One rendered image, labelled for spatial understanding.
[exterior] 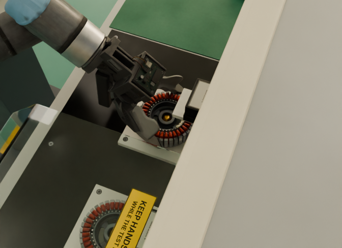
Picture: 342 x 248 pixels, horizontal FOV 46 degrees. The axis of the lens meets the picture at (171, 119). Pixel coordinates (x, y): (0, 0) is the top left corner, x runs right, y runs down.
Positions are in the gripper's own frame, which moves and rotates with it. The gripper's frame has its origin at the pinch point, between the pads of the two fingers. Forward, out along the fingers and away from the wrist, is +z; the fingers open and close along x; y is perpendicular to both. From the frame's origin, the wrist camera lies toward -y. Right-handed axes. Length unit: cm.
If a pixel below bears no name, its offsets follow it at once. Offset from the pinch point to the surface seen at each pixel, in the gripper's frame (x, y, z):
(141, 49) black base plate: 16.8, -11.2, -8.6
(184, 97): 1.1, 7.5, -3.2
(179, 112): -2.3, 7.7, -3.0
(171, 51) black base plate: 18.6, -7.0, -3.6
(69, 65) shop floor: 53, -107, -4
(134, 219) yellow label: -26.9, 24.4, -11.7
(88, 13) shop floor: 86, -112, -10
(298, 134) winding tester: -26, 50, -20
